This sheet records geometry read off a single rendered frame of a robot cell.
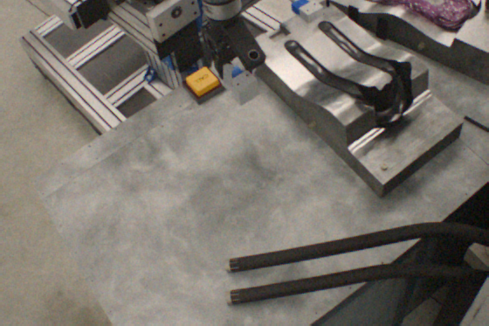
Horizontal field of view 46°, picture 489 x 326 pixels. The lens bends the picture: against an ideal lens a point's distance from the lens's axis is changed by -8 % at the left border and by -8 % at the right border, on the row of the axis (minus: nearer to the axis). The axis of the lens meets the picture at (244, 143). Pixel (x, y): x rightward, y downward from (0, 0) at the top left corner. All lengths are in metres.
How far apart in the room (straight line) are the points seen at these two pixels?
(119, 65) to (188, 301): 1.47
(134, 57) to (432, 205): 1.57
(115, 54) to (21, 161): 0.63
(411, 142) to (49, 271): 1.50
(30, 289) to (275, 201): 1.27
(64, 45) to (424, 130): 1.82
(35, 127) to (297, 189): 1.67
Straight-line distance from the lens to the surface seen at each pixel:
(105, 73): 2.54
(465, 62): 1.56
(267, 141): 1.43
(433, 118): 1.40
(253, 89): 1.36
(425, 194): 1.36
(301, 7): 1.56
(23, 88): 2.99
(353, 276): 1.18
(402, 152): 1.34
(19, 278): 2.41
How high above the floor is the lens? 1.95
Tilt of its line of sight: 54 degrees down
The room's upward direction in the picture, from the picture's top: 12 degrees counter-clockwise
